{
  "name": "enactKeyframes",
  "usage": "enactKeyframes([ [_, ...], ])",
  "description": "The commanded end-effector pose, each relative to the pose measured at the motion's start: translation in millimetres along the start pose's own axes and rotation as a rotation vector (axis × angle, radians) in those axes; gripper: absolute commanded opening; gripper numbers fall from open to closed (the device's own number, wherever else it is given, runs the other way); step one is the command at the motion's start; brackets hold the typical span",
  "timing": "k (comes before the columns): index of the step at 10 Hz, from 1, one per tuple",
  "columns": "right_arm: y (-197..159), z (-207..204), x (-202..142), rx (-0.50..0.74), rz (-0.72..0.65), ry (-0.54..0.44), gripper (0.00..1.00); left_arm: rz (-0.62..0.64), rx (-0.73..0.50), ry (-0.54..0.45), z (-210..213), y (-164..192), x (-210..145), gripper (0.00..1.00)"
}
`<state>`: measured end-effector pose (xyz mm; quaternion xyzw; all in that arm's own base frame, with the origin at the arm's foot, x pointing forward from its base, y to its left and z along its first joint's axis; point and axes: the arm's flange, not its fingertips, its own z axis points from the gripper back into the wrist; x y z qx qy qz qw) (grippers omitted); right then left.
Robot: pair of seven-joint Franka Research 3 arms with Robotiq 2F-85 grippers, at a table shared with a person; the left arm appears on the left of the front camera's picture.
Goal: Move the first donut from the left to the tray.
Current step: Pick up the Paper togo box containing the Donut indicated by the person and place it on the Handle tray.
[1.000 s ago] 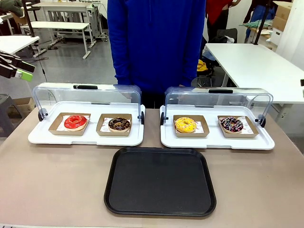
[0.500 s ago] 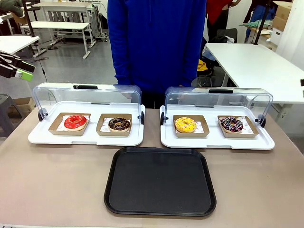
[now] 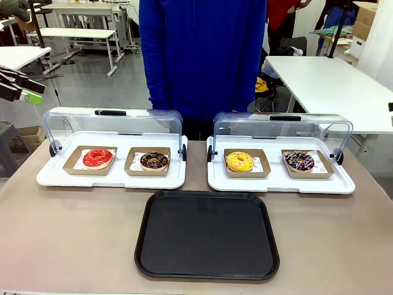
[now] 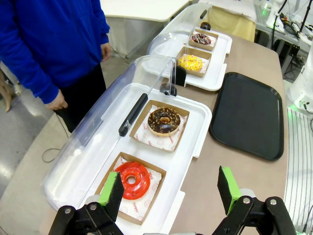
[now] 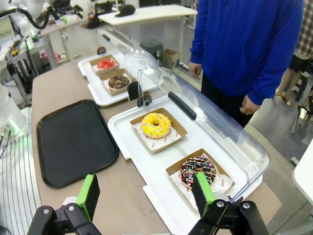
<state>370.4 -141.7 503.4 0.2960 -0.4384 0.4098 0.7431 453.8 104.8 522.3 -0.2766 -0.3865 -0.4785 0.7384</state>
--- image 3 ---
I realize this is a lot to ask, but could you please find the black slanted stand pole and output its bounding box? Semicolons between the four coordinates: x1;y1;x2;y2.
325;0;354;59

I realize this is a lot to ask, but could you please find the clear dome lid black handle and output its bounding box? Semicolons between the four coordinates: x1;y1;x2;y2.
41;106;184;155
212;111;354;158

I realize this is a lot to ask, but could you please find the black camera stand pole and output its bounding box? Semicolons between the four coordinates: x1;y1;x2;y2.
28;0;47;49

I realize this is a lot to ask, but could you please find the chocolate donut with nut crumbs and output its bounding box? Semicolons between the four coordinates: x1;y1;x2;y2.
139;151;169;172

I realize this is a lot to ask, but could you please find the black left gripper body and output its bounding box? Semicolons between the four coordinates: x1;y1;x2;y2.
0;65;28;103

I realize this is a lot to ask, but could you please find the yellow glazed donut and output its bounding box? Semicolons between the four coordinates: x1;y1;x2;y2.
225;151;255;173

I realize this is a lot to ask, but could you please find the brown cardboard donut tray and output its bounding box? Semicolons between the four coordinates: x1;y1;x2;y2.
281;149;335;180
124;146;172;178
62;145;119;176
224;148;271;179

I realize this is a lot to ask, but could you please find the white bench table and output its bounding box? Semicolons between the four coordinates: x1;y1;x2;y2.
26;27;125;77

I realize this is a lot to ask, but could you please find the dark green jacket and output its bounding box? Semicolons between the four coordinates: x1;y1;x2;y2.
0;0;31;19

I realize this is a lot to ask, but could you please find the white desk with metal legs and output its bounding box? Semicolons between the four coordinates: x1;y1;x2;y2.
41;2;131;47

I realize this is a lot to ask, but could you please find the brown cardboard box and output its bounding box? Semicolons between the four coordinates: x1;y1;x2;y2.
352;1;381;41

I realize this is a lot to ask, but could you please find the person in blue hoodie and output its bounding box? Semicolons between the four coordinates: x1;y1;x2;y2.
138;0;269;141

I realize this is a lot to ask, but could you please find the large white table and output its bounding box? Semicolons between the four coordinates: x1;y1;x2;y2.
264;55;393;135

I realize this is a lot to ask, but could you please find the grey metal stool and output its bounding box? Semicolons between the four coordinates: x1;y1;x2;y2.
0;120;30;179

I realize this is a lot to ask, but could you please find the yellow bag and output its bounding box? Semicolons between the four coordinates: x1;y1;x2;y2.
255;77;270;94

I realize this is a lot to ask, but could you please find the person in red top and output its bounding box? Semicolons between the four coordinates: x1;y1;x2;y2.
266;0;311;57

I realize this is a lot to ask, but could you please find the white storage box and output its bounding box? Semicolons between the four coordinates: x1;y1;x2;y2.
349;34;367;60

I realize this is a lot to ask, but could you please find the black office chair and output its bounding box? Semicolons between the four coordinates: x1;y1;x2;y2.
275;36;308;57

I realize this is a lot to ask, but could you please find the chocolate donut with colourful sprinkles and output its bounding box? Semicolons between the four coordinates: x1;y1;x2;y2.
284;150;315;174

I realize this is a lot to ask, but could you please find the black plastic serving tray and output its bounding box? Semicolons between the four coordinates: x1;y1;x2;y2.
134;189;281;281

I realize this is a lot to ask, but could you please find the white display case base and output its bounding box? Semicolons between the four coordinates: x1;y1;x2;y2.
206;135;356;195
36;130;189;190

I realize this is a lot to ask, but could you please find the person in dark clothes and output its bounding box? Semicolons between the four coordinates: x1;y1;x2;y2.
313;0;360;31

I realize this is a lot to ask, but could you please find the flat cardboard box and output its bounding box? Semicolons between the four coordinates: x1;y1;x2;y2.
10;125;46;154

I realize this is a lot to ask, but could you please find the white table with black pole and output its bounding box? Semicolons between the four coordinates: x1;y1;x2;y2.
0;45;52;76

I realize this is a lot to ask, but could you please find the red glazed donut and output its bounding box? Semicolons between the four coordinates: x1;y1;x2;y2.
82;148;115;171

